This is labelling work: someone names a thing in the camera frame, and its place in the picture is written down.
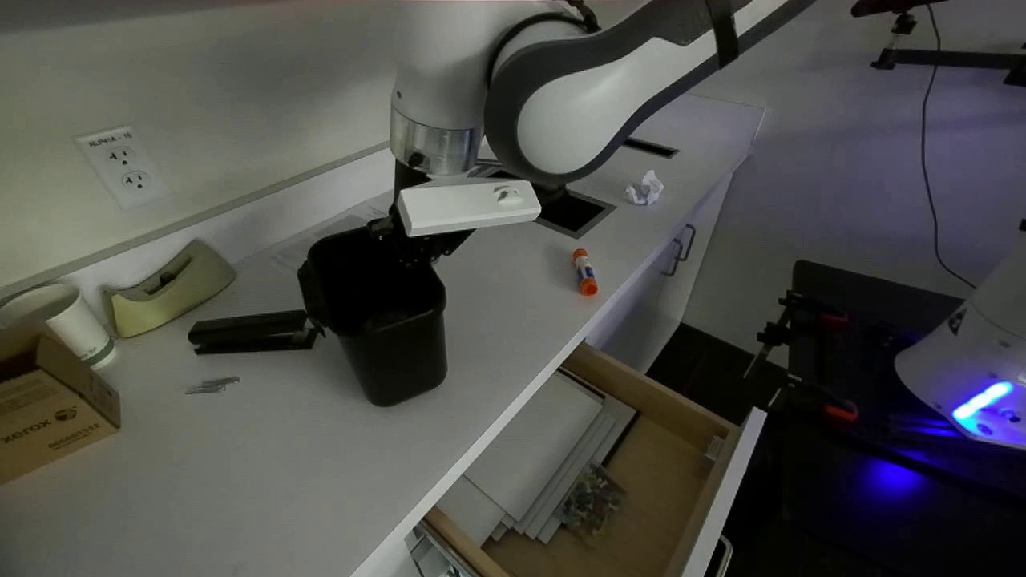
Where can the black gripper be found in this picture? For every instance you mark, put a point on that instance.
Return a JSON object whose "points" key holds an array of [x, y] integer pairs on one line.
{"points": [[428, 245]]}

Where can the black landfill bin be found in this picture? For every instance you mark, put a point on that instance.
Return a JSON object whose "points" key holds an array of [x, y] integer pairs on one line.
{"points": [[381, 314]]}

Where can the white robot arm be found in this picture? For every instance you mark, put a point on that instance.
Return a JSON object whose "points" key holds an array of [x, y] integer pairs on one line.
{"points": [[555, 84]]}

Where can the black stapler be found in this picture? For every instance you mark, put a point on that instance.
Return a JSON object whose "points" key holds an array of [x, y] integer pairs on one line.
{"points": [[251, 332]]}

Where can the orange capped glue stick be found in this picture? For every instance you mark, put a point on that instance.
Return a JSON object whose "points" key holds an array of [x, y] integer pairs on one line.
{"points": [[582, 270]]}

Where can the beige tape dispenser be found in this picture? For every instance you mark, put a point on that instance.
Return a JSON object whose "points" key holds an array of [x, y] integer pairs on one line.
{"points": [[173, 289]]}

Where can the small strip of staples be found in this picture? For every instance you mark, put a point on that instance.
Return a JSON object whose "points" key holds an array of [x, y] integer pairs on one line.
{"points": [[212, 386]]}

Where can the crumpled white paper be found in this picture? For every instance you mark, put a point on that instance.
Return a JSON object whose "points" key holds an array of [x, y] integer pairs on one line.
{"points": [[646, 191]]}

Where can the white sheets stack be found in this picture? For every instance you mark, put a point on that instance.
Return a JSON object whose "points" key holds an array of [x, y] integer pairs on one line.
{"points": [[541, 459]]}

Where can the white base cabinet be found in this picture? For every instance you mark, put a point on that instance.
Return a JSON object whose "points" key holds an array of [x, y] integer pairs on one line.
{"points": [[667, 289]]}

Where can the white paper cup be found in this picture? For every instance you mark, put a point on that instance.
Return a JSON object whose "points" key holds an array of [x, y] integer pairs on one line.
{"points": [[67, 318]]}

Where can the pile of metal clips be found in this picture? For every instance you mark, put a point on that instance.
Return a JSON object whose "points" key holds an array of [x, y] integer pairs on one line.
{"points": [[588, 503]]}

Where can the open wooden drawer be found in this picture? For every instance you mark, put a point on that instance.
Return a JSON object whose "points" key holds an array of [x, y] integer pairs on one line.
{"points": [[631, 483]]}

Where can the brown cardboard box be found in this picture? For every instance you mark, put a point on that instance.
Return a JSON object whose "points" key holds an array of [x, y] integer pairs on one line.
{"points": [[51, 406]]}

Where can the black stand with clamps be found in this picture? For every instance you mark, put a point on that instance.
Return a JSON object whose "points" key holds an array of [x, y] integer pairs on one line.
{"points": [[830, 353]]}

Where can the white device with blue light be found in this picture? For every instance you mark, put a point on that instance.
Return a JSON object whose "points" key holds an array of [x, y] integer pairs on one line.
{"points": [[966, 372]]}

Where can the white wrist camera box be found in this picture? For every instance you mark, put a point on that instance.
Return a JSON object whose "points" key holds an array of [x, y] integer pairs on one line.
{"points": [[471, 207]]}

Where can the white wall power outlet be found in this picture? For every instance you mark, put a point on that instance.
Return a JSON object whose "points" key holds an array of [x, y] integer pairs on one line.
{"points": [[125, 166]]}

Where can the black camera tripod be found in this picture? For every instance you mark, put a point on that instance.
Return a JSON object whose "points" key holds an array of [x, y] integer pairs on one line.
{"points": [[940, 36]]}

